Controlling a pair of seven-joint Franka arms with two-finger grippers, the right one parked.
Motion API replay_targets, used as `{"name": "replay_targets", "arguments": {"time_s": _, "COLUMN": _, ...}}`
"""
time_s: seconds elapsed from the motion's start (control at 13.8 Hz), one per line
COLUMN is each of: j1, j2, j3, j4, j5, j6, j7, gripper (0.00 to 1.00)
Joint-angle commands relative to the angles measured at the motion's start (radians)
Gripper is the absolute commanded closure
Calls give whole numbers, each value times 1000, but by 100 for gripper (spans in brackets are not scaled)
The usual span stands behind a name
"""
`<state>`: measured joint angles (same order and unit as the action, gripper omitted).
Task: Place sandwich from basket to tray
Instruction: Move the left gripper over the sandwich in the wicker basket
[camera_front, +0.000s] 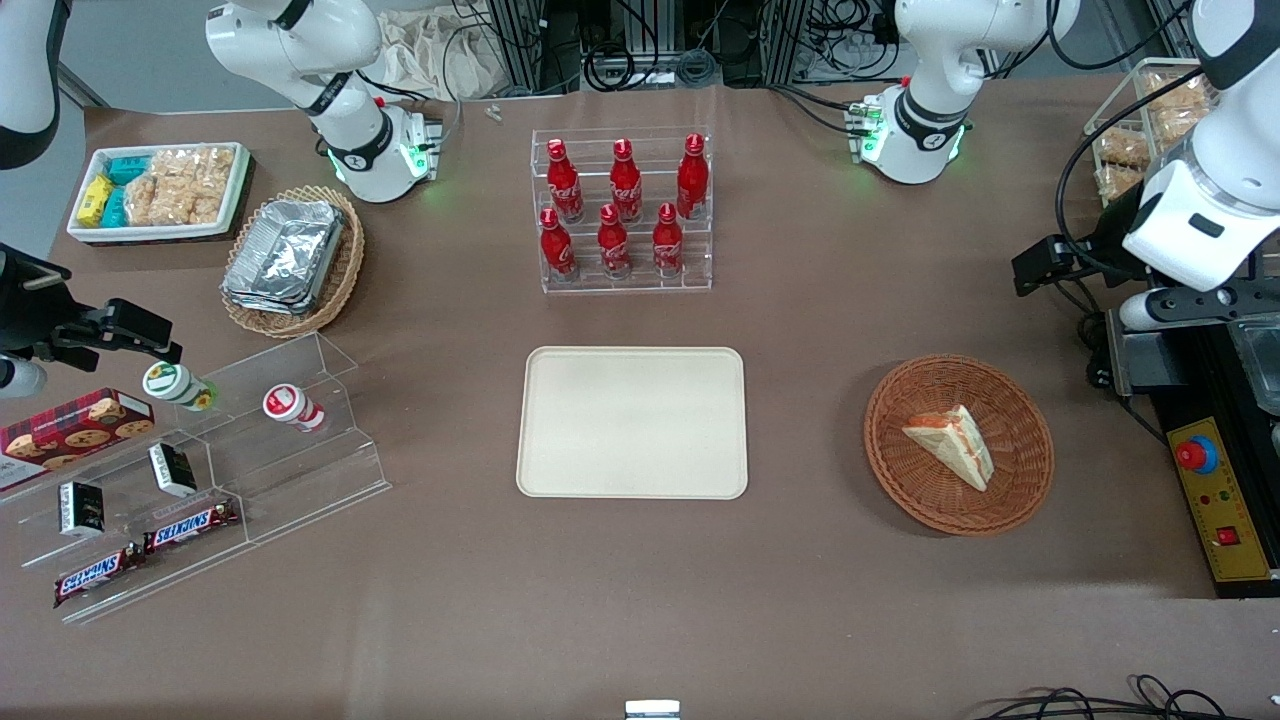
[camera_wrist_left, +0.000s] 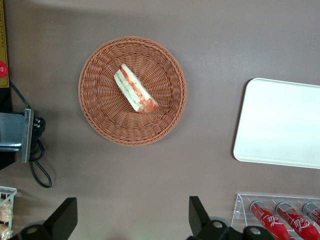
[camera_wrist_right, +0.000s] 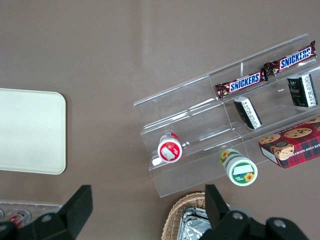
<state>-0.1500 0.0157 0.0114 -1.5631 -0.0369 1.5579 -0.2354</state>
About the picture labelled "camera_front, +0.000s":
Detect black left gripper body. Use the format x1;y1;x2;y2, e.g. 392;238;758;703
1085;185;1153;283

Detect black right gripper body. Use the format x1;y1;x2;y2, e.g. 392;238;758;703
0;245;76;365

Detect aluminium foil tray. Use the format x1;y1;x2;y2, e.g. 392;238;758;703
221;198;347;317

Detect triangular wrapped sandwich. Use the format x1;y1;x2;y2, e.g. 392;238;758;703
902;403;996;493

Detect light wicker basket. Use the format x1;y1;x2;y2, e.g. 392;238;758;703
219;184;367;341

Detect brown round wicker basket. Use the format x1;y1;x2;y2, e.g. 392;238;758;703
863;353;1056;538

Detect beige rectangular tray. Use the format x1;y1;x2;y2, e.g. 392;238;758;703
516;346;750;501

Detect green lid yoghurt cup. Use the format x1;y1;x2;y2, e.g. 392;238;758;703
142;361;219;413

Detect clear pastry bag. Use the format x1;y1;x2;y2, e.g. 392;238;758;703
1093;128;1153;203
1143;68;1213;153

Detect red tartan cookie box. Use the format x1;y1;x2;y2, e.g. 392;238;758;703
0;387;157;492

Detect yellow snack packet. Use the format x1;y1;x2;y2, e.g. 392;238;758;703
78;176;115;228

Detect grey metal plate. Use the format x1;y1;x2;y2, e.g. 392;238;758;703
1104;307;1191;397

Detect clear rice cracker bag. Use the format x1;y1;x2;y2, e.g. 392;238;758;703
124;172;193;228
150;147;237;225

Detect small dark carton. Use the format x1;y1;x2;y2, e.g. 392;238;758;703
148;442;199;499
57;481;108;539

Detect white plastic snack bin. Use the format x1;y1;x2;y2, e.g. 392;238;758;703
67;142;252;245

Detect red lid yoghurt cup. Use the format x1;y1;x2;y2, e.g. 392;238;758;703
262;383;328;434

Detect clear plastic container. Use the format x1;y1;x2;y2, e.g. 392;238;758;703
1227;312;1280;417

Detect Snickers chocolate bar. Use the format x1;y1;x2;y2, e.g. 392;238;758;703
53;544;147;609
142;498;242;555

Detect clear acrylic stepped shelf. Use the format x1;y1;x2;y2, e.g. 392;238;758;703
0;331;393;627

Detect yellow black control box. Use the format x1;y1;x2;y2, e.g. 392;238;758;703
1164;414;1280;600

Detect red cola bottle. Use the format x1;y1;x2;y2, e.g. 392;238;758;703
545;138;585;225
676;133;710;221
597;203;633;281
539;207;578;284
652;202;685;279
608;139;644;224

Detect white cloth bag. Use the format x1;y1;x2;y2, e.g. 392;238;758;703
374;6;503;102

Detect clear acrylic bottle rack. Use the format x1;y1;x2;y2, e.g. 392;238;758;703
529;126;714;295

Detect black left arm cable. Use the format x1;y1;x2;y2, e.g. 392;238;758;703
1057;66;1203;287

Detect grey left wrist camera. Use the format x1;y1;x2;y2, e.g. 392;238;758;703
1118;282;1280;333

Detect white wire basket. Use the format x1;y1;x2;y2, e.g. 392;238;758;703
1083;56;1223;209

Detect black floor cables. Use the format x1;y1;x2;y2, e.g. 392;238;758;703
972;674;1239;720

